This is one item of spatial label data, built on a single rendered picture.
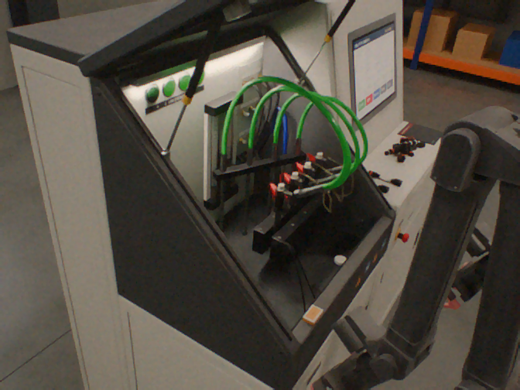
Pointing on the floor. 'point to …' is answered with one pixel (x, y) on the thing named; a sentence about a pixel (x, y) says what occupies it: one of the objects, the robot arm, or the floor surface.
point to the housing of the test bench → (76, 176)
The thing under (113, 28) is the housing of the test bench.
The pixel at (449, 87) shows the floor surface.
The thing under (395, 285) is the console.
